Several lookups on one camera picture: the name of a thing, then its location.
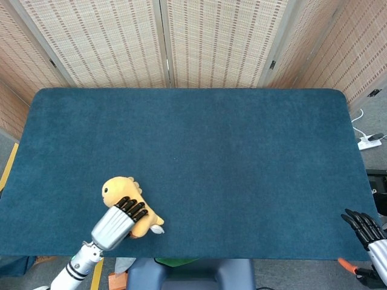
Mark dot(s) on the yellow floor tape strip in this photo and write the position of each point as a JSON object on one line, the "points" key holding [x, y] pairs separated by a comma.
{"points": [[97, 275], [8, 166]]}

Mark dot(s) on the green sheet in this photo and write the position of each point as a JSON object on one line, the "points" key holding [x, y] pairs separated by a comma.
{"points": [[175, 261]]}

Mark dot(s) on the black screen hinge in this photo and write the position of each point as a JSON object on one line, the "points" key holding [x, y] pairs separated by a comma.
{"points": [[375, 92], [53, 63], [272, 64]]}

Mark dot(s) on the blue velvet table cloth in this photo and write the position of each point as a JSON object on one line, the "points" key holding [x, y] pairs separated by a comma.
{"points": [[211, 169]]}

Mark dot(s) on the white power strip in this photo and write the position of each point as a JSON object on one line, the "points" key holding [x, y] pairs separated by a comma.
{"points": [[369, 143]]}

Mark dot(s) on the woven folding screen panel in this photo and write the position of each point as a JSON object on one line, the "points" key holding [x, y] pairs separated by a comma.
{"points": [[10, 111], [90, 39], [217, 39], [356, 45], [296, 39], [27, 54]]}

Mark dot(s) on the grey cloth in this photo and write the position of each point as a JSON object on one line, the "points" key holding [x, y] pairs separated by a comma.
{"points": [[124, 264]]}

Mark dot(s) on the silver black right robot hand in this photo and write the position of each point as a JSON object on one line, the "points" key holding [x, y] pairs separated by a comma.
{"points": [[378, 247]]}

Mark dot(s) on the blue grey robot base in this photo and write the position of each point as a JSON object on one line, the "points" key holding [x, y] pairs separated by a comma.
{"points": [[193, 276]]}

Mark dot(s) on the yellow dinosaur plush toy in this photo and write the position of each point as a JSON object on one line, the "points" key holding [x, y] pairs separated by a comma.
{"points": [[116, 188]]}

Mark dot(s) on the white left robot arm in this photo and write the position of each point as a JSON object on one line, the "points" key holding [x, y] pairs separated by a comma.
{"points": [[77, 267]]}

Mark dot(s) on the blue fabric piece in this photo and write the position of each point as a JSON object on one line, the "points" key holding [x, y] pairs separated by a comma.
{"points": [[15, 266]]}

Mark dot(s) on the orange block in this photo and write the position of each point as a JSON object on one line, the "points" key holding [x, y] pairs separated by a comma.
{"points": [[116, 281]]}

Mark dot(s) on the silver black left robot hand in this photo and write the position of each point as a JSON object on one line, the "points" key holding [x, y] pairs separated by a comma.
{"points": [[112, 226]]}

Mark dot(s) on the black power adapter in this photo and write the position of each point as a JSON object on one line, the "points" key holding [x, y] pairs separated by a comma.
{"points": [[375, 136]]}

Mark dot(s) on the black equipment box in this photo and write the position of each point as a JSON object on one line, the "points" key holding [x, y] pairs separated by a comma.
{"points": [[379, 187]]}

